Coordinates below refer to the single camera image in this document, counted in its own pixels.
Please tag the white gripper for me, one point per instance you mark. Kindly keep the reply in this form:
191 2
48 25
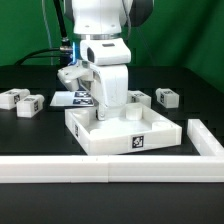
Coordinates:
107 59

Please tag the white square tabletop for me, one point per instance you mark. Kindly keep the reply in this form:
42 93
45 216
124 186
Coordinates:
134 128

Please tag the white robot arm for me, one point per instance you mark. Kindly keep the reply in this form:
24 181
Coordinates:
104 19

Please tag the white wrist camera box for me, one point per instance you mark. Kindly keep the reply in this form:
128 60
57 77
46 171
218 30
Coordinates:
72 76

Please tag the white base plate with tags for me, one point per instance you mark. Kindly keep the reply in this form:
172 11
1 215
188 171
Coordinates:
76 99

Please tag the white L-shaped fence wall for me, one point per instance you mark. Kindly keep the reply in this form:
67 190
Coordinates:
207 166

